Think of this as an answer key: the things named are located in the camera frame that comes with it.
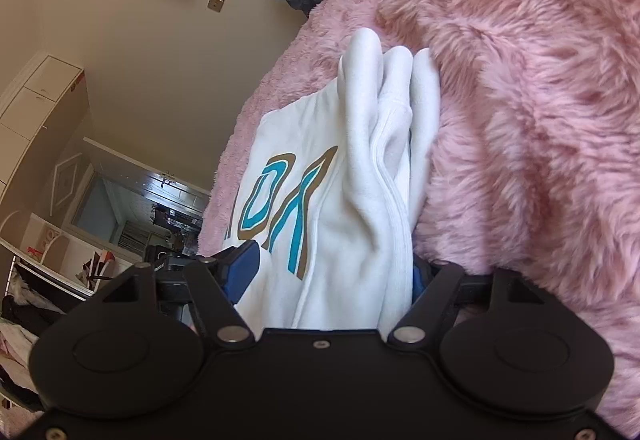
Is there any white low shelf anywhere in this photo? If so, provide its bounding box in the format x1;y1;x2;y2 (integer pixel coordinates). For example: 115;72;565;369
0;211;132;303

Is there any white wardrobe cabinet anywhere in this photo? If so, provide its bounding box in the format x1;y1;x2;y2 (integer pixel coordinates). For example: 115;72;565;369
0;53;92;193

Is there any pile of hanging clothes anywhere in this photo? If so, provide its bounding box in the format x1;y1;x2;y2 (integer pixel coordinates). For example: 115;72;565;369
0;265;66;413

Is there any white printed sweatshirt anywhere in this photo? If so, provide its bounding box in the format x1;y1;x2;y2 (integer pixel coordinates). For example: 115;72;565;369
197;28;442;332

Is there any pink fluffy blanket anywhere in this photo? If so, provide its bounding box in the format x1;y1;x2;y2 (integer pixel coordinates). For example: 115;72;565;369
200;0;640;426

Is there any white door frame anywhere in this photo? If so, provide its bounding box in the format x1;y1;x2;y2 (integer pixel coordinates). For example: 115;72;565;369
70;137;212;271

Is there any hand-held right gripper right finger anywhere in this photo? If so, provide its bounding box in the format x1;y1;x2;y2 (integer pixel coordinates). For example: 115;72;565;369
387;256;545;349

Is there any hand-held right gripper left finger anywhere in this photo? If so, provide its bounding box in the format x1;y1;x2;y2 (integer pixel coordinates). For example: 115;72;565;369
102;240;262;351

